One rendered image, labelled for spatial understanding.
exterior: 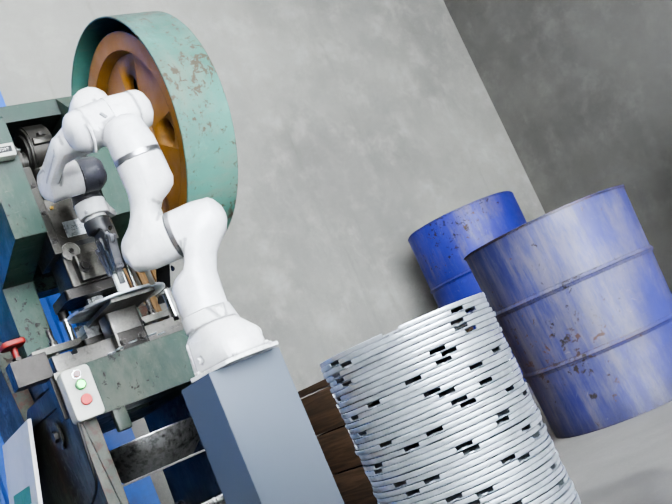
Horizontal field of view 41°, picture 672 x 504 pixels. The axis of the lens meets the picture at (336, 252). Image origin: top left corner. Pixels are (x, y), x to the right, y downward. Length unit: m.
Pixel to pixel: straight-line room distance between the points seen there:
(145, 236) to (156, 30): 0.97
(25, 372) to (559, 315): 1.34
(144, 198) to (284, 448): 0.63
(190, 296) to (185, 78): 0.92
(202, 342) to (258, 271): 2.43
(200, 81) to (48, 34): 1.92
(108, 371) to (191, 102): 0.82
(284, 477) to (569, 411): 0.66
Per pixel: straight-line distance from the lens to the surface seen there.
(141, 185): 2.05
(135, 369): 2.53
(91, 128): 2.12
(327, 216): 4.70
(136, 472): 2.65
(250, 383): 1.95
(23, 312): 2.93
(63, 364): 2.58
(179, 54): 2.79
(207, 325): 1.98
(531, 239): 2.04
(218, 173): 2.75
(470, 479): 1.32
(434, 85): 5.56
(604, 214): 2.08
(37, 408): 2.70
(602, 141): 5.32
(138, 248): 2.06
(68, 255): 2.73
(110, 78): 3.23
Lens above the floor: 0.30
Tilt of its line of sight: 8 degrees up
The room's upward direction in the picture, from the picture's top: 24 degrees counter-clockwise
